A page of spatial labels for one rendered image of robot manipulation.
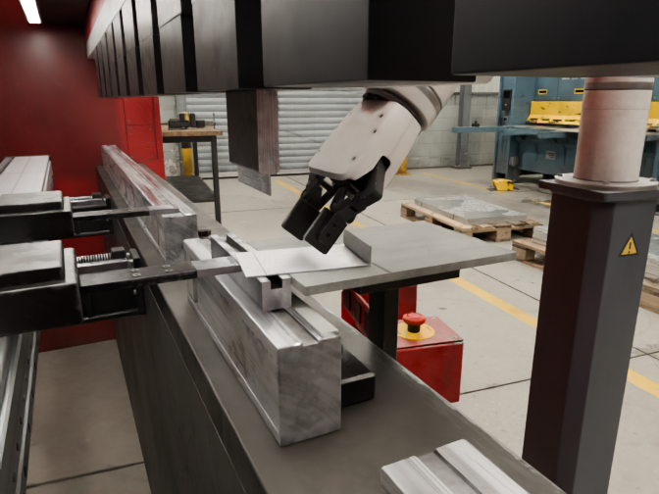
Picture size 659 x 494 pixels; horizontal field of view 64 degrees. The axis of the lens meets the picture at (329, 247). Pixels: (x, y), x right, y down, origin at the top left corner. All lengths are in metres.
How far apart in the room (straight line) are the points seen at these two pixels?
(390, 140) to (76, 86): 2.22
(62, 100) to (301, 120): 6.15
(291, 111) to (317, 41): 8.17
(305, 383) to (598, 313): 0.83
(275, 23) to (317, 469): 0.34
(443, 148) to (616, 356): 8.55
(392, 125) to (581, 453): 0.98
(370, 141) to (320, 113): 8.08
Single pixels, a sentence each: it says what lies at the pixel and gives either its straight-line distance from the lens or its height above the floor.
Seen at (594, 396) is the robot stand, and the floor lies 0.56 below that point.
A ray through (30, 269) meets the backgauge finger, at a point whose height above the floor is 1.03.
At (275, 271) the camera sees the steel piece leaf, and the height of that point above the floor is 1.00.
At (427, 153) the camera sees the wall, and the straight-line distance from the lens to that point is 9.51.
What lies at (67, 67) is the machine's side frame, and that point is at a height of 1.30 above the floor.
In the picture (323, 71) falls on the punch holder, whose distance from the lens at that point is 0.29.
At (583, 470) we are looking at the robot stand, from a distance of 1.39.
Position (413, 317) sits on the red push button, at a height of 0.81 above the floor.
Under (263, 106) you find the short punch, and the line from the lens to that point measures 0.49.
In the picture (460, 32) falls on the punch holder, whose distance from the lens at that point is 0.20.
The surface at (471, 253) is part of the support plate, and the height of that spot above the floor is 1.00.
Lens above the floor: 1.17
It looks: 16 degrees down
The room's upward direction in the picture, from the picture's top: straight up
